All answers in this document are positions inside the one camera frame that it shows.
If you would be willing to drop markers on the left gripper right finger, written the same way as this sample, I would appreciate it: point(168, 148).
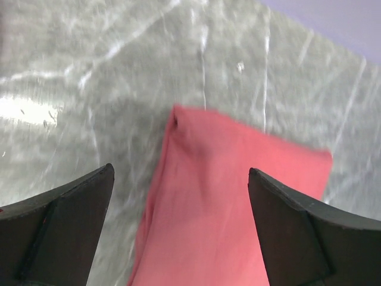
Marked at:
point(304, 241)

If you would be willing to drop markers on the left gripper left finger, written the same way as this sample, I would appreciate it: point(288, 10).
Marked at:
point(51, 238)

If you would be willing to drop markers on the salmon pink t shirt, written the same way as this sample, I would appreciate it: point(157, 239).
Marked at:
point(197, 227)

